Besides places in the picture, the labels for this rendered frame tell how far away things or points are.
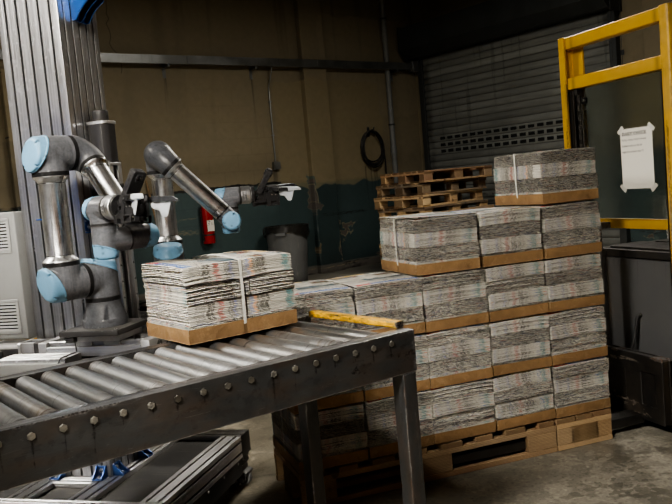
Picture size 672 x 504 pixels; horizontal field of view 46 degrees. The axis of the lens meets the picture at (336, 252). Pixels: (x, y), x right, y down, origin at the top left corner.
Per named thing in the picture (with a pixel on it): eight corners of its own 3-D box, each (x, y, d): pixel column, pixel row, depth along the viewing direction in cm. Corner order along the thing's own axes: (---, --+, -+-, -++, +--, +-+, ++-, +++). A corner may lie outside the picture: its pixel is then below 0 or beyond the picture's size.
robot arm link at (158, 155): (155, 132, 306) (249, 217, 315) (157, 134, 317) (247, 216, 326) (135, 154, 305) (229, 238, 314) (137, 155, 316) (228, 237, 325)
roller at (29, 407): (8, 397, 205) (5, 378, 204) (69, 432, 167) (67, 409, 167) (-12, 401, 202) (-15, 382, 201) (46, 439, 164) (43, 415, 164)
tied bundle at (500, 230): (441, 262, 358) (437, 212, 356) (497, 255, 367) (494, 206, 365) (482, 269, 322) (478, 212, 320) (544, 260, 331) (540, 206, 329)
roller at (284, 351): (228, 341, 244) (218, 330, 242) (317, 360, 207) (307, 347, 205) (217, 353, 242) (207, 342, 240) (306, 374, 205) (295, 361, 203)
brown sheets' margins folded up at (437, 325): (272, 446, 334) (261, 328, 330) (508, 398, 373) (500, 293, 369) (299, 474, 298) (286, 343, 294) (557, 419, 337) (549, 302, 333)
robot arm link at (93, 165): (86, 153, 273) (153, 255, 255) (57, 153, 265) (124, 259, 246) (97, 127, 267) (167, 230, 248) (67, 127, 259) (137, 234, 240)
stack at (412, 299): (274, 479, 336) (256, 286, 328) (510, 428, 375) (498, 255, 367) (302, 511, 299) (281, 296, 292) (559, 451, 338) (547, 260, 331)
